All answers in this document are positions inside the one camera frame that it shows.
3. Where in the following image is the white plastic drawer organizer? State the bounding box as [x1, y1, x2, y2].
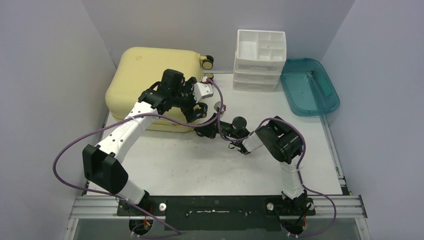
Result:
[232, 29, 287, 92]

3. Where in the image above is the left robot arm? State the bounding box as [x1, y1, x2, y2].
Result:
[82, 69, 214, 215]

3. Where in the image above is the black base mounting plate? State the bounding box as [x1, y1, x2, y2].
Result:
[115, 195, 316, 233]

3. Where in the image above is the yellow hard-shell suitcase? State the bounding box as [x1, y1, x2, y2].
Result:
[105, 47, 214, 121]

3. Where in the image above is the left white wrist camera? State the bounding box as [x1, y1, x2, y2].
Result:
[193, 82, 214, 103]

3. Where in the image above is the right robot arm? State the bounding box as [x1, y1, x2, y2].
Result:
[194, 116, 315, 217]

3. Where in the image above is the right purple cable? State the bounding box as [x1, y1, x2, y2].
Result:
[215, 105, 338, 239]

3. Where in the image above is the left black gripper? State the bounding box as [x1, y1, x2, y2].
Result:
[171, 78, 207, 122]

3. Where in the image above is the teal transparent plastic tray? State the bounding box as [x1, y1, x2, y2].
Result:
[280, 58, 340, 117]

